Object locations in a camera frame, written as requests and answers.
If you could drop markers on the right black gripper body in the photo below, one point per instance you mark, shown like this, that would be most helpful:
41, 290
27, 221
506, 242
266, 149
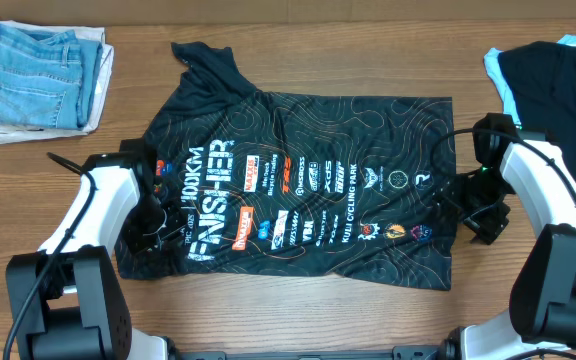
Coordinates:
482, 198

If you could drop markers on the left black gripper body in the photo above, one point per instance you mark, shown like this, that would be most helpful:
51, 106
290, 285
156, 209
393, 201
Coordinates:
154, 227

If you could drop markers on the black cycling jersey orange lines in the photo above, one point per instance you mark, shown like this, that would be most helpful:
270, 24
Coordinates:
267, 183

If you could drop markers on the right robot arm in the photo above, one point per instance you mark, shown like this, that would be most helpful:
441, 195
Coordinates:
540, 320

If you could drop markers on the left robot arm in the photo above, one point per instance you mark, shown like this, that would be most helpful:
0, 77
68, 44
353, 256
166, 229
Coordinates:
65, 298

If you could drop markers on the plain black t-shirt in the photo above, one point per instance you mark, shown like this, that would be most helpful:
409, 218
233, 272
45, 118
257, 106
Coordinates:
542, 79

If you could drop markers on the light blue t-shirt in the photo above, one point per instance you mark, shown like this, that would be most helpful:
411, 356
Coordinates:
493, 70

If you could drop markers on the folded blue jeans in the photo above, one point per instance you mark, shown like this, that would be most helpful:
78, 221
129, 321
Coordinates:
47, 79

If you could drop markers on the folded white cloth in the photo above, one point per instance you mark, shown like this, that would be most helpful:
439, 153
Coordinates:
101, 79

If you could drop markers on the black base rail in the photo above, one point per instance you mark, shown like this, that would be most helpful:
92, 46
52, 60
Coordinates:
414, 352

